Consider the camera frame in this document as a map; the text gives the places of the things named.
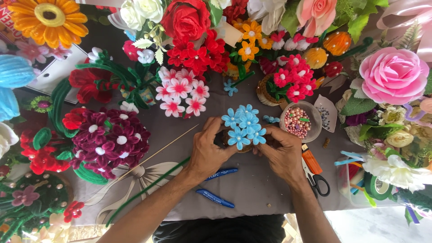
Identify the green floral tape roll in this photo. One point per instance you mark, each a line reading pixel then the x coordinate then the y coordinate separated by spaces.
pixel 378 187

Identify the pink and white flower bouquet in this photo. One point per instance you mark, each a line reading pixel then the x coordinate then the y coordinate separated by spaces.
pixel 180 89

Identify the thin wooden skewer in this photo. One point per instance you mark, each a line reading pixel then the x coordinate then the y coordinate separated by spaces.
pixel 158 152

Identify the pink satin ribbon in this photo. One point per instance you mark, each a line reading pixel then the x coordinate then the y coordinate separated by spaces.
pixel 410 20

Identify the white flat box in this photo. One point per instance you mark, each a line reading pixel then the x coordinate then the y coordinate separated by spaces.
pixel 60 74

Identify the orange lighter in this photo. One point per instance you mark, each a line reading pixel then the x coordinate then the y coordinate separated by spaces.
pixel 311 161

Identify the blue pipe-cleaner flower basket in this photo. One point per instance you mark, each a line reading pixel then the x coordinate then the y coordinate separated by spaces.
pixel 243 126

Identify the green pearl-studded flower basket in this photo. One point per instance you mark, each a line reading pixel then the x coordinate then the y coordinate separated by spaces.
pixel 32 202

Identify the red pipe-cleaner flower bunch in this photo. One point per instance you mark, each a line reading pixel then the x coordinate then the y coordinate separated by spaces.
pixel 40 155

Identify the clear cup of pink beads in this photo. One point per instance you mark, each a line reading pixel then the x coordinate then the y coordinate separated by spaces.
pixel 297 121

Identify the orange small-flower bouquet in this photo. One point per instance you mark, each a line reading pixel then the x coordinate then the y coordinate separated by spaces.
pixel 251 40

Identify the red carnation with green stems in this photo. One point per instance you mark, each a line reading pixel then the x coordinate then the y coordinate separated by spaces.
pixel 89 84

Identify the grey table cloth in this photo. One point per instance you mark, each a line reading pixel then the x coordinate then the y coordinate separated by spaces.
pixel 253 189

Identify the red small-flower bouquet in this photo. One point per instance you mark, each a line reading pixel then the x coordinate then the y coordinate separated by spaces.
pixel 199 54

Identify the white rose cluster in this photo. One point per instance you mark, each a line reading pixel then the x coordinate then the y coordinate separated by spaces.
pixel 140 11

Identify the white leaf-shaped bead dish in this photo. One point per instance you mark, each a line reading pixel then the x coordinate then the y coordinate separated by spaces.
pixel 325 113

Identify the person's right hand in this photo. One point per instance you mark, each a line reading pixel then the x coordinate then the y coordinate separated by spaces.
pixel 287 158

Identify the long green pipe cleaner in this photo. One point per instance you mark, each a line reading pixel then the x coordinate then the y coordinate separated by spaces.
pixel 145 190

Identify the small red pipe-cleaner flower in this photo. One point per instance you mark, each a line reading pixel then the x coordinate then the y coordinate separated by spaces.
pixel 73 211

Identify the white fabric flower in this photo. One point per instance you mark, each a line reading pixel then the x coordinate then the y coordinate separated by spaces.
pixel 395 170

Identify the large pink rose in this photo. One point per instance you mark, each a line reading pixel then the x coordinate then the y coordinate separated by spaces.
pixel 393 76

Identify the large red rose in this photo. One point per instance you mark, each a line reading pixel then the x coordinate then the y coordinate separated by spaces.
pixel 185 17

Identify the red flowers in brown basket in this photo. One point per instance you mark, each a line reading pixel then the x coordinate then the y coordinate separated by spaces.
pixel 292 79

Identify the large white rose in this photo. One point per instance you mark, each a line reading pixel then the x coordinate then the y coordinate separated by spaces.
pixel 266 13

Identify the peach rose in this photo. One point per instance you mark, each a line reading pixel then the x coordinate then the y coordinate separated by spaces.
pixel 315 15

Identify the orange pearl-studded tulips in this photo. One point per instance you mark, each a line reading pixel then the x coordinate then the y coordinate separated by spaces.
pixel 334 44

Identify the light blue pipe-cleaner tulips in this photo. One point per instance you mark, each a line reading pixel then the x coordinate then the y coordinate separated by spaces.
pixel 11 77

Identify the small brown pipe-cleaner piece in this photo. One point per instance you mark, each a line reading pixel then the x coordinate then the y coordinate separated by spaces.
pixel 326 142

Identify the clear plastic supply box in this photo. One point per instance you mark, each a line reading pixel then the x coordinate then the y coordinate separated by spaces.
pixel 347 189

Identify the blue flower with green stem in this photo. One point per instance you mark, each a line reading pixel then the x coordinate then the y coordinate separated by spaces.
pixel 230 87

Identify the person's left hand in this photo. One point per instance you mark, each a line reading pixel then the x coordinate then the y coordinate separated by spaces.
pixel 202 155

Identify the cream rose bouquet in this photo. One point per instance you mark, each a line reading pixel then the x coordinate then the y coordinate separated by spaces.
pixel 398 131

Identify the large orange sunflower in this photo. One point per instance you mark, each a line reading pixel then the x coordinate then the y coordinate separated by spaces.
pixel 49 20

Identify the small loose blue flower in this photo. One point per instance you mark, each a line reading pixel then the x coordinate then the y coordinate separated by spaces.
pixel 271 119

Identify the maroon pipe-cleaner flower bouquet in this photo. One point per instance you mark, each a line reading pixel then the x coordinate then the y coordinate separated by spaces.
pixel 108 141

